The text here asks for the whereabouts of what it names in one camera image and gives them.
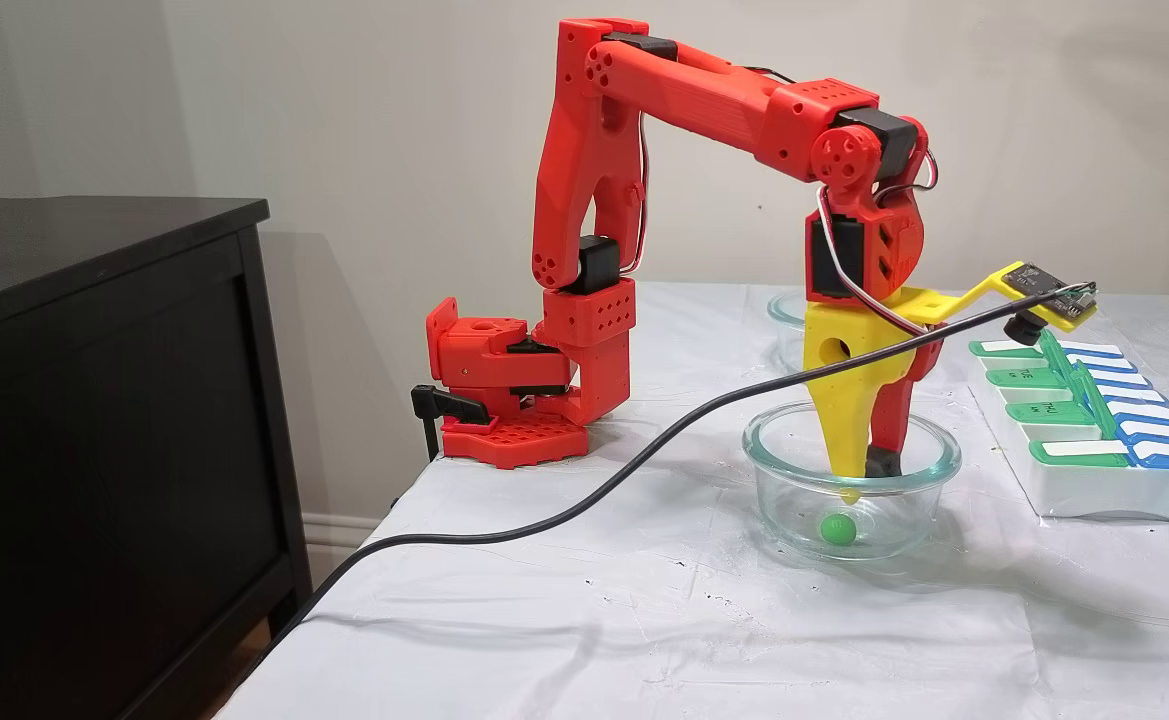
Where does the black wooden cabinet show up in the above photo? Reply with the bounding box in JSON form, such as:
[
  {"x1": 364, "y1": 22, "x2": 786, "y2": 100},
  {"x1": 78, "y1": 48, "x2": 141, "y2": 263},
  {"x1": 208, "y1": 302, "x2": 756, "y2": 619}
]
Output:
[{"x1": 0, "y1": 196, "x2": 313, "y2": 720}]

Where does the white red servo wire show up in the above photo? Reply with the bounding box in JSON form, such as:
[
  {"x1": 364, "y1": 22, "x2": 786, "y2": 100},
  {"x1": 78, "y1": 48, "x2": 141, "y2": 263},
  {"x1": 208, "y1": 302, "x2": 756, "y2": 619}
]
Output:
[
  {"x1": 879, "y1": 150, "x2": 939, "y2": 206},
  {"x1": 817, "y1": 185, "x2": 930, "y2": 336}
]

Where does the weekly pill organizer box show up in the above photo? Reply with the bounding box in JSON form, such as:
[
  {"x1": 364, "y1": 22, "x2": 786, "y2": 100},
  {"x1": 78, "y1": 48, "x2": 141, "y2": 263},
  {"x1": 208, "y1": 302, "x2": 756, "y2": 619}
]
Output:
[{"x1": 967, "y1": 328, "x2": 1169, "y2": 526}]

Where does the white baseboard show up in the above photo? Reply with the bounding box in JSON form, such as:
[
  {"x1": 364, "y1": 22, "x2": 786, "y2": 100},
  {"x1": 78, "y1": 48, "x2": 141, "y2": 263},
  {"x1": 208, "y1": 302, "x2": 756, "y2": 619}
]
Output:
[{"x1": 302, "y1": 512, "x2": 395, "y2": 583}]

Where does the camera board on yellow mount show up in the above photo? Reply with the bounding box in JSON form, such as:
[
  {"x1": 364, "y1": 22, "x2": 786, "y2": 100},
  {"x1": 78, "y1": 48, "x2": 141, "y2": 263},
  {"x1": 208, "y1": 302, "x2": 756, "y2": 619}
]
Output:
[{"x1": 944, "y1": 262, "x2": 1097, "y2": 346}]

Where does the clear glass bowl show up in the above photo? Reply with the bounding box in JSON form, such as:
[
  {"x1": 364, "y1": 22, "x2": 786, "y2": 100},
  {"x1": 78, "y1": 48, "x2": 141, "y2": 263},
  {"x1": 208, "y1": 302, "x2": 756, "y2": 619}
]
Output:
[
  {"x1": 767, "y1": 290, "x2": 807, "y2": 371},
  {"x1": 742, "y1": 400, "x2": 963, "y2": 561}
]

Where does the white tablecloth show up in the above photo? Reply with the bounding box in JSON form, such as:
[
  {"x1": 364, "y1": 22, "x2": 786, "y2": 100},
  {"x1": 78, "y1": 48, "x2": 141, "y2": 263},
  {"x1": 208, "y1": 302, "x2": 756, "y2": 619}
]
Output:
[{"x1": 214, "y1": 280, "x2": 1169, "y2": 720}]

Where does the black camera cable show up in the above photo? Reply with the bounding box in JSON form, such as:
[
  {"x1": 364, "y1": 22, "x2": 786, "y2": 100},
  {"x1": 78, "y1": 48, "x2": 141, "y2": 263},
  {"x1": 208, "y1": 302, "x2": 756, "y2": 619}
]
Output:
[{"x1": 264, "y1": 283, "x2": 1097, "y2": 646}]

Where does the black table clamp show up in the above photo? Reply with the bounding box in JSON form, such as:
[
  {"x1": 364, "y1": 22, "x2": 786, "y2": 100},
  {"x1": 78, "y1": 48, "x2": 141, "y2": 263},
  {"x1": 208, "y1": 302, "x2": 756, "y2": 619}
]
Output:
[{"x1": 410, "y1": 384, "x2": 492, "y2": 463}]

